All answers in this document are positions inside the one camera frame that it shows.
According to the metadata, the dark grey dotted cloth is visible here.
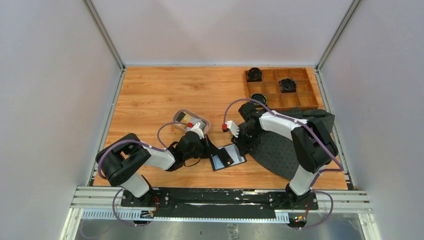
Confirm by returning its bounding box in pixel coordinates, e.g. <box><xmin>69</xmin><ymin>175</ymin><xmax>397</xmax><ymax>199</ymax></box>
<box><xmin>249</xmin><ymin>107</ymin><xmax>336</xmax><ymax>180</ymax></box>

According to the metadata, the black credit card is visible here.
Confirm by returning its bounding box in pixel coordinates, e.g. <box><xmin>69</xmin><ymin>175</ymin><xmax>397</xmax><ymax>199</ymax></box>
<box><xmin>217</xmin><ymin>147</ymin><xmax>234</xmax><ymax>168</ymax></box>

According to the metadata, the black rolled belt middle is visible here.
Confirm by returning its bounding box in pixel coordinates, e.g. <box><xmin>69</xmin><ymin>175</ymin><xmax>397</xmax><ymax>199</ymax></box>
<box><xmin>279</xmin><ymin>78</ymin><xmax>297</xmax><ymax>93</ymax></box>

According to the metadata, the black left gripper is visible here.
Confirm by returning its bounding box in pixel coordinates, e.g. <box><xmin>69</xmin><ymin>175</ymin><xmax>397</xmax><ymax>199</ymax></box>
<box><xmin>184</xmin><ymin>134</ymin><xmax>221</xmax><ymax>161</ymax></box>

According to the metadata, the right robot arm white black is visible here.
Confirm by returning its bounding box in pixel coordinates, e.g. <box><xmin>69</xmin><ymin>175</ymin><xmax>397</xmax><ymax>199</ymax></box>
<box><xmin>226</xmin><ymin>100</ymin><xmax>339</xmax><ymax>209</ymax></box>

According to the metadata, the pink oval card tray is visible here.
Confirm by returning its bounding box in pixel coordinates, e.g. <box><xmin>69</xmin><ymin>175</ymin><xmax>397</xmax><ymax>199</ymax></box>
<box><xmin>172</xmin><ymin>108</ymin><xmax>211</xmax><ymax>134</ymax></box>

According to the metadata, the black rolled belt green pattern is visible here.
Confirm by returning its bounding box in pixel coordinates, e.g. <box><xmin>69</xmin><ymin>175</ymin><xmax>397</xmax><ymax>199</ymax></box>
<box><xmin>250</xmin><ymin>93</ymin><xmax>268</xmax><ymax>108</ymax></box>

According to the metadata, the black rolled belt top left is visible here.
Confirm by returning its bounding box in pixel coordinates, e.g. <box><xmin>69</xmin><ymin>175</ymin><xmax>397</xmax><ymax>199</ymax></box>
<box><xmin>246</xmin><ymin>67</ymin><xmax>262</xmax><ymax>83</ymax></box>

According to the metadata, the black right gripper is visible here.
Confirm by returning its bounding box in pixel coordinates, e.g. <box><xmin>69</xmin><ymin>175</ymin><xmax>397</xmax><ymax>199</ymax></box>
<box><xmin>231</xmin><ymin>126</ymin><xmax>262</xmax><ymax>158</ymax></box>

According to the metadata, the black card holder wallet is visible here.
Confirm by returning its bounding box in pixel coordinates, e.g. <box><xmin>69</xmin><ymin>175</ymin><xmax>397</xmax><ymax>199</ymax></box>
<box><xmin>210</xmin><ymin>144</ymin><xmax>247</xmax><ymax>172</ymax></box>

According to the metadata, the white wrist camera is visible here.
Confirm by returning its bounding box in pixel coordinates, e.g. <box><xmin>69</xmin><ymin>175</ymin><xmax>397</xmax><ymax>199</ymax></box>
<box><xmin>189</xmin><ymin>122</ymin><xmax>205</xmax><ymax>139</ymax></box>
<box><xmin>221</xmin><ymin>120</ymin><xmax>240</xmax><ymax>138</ymax></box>

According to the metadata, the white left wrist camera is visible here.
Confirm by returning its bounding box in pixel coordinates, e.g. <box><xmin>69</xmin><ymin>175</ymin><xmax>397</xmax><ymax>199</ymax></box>
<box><xmin>189</xmin><ymin>122</ymin><xmax>205</xmax><ymax>139</ymax></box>

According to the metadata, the aluminium frame rail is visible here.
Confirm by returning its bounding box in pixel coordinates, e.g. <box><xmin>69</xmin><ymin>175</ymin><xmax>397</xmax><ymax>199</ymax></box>
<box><xmin>59</xmin><ymin>186</ymin><xmax>381</xmax><ymax>240</ymax></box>

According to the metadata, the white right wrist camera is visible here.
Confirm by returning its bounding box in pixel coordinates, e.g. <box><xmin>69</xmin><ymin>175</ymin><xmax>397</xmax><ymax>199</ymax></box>
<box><xmin>221</xmin><ymin>120</ymin><xmax>240</xmax><ymax>138</ymax></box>

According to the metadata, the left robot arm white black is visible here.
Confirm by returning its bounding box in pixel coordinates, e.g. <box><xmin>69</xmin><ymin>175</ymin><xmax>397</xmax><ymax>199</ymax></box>
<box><xmin>95</xmin><ymin>131</ymin><xmax>234</xmax><ymax>207</ymax></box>

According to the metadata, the wooden compartment tray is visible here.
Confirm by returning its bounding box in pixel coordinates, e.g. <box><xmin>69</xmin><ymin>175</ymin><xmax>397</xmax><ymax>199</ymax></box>
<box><xmin>243</xmin><ymin>67</ymin><xmax>319</xmax><ymax>111</ymax></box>

